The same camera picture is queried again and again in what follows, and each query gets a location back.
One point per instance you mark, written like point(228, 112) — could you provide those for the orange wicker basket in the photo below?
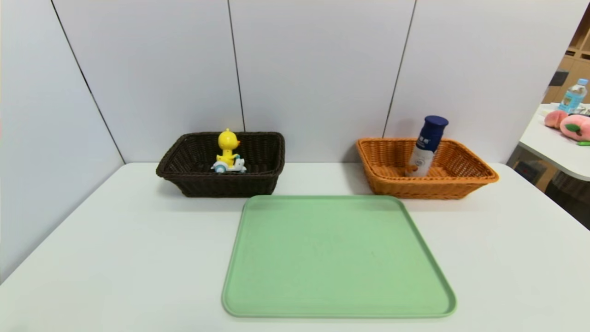
point(461, 184)

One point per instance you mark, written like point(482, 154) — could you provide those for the white bottle blue cap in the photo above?
point(426, 147)

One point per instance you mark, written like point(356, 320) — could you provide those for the green plastic tray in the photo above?
point(322, 267)

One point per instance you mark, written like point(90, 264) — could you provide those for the clear water bottle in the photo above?
point(574, 97)

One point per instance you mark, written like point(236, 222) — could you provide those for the wooden shelf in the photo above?
point(581, 55)

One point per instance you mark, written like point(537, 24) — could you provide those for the small pink peach plush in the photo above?
point(555, 118)

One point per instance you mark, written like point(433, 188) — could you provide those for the white side table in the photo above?
point(553, 150)

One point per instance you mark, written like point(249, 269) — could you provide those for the large pink peach plush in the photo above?
point(578, 127)

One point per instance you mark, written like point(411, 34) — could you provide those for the dark brown wicker basket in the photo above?
point(258, 180)

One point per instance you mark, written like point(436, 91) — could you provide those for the yellow duck scooter toy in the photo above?
point(227, 144)

